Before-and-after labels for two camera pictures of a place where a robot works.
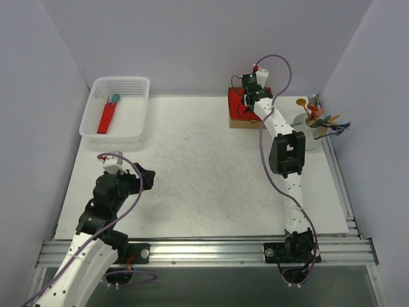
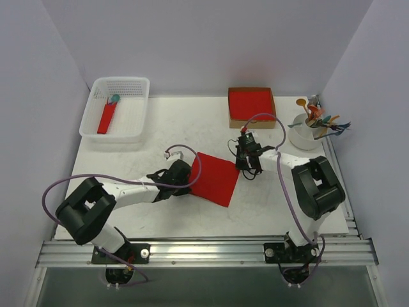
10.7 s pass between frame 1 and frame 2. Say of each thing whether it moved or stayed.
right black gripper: moved
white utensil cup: stayed
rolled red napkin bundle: stayed
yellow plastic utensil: stayed
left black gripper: moved
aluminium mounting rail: stayed
